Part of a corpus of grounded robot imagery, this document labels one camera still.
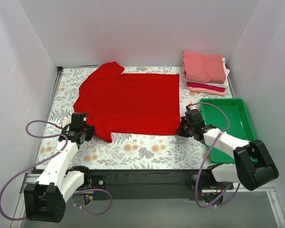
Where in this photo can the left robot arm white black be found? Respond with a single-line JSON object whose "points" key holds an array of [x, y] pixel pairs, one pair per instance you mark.
{"points": [[68, 145]]}

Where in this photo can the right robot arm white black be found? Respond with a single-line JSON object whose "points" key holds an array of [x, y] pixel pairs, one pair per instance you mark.
{"points": [[253, 165]]}

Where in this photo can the floral patterned table mat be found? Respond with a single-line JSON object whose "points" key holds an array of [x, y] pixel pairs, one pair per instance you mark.
{"points": [[127, 151]]}

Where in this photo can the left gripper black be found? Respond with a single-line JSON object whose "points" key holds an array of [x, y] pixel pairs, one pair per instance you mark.
{"points": [[89, 132]]}

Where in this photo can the red t shirt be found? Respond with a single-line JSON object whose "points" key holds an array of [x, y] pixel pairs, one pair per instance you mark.
{"points": [[138, 103]]}

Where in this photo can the green plastic tray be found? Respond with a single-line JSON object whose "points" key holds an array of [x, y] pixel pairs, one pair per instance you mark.
{"points": [[235, 110]]}

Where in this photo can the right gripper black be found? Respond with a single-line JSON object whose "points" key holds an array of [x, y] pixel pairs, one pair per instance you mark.
{"points": [[182, 128]]}

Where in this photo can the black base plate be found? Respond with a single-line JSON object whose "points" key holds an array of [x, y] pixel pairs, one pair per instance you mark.
{"points": [[145, 184]]}

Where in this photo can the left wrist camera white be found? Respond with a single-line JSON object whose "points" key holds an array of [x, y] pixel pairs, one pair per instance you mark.
{"points": [[66, 123]]}

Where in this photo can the salmon pink folded shirt top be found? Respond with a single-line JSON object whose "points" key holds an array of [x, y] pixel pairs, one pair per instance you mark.
{"points": [[205, 68]]}

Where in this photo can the light pink folded shirt bottom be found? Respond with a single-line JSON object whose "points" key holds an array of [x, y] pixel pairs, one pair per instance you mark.
{"points": [[203, 90]]}

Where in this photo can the crimson folded shirt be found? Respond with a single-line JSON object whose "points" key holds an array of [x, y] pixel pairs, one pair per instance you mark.
{"points": [[205, 86]]}

